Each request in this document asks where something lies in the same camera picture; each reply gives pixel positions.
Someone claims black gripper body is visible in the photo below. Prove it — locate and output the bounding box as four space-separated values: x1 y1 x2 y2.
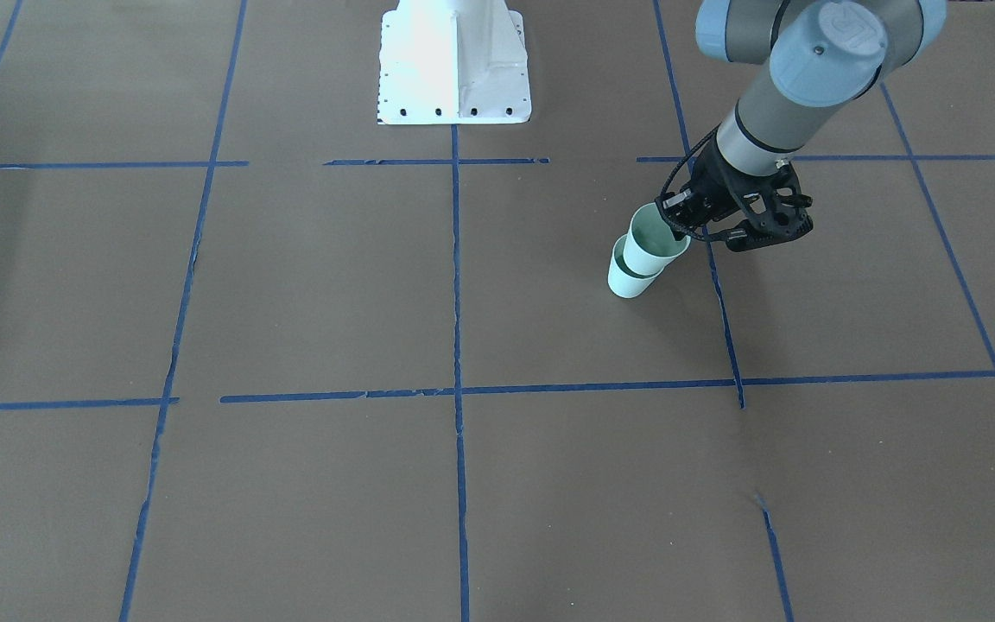
683 138 809 227

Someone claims light green cup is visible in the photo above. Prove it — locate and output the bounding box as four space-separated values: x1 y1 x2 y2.
621 202 691 276
606 235 662 299

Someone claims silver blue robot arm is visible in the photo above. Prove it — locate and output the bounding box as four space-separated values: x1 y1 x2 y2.
655 1 947 252

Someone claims brown paper table cover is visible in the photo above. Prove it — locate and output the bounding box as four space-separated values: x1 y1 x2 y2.
0 1 995 621

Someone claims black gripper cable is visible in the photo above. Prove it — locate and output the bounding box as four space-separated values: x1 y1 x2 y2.
655 128 749 243

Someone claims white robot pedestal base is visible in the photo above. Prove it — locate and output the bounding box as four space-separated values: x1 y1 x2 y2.
376 1 533 125

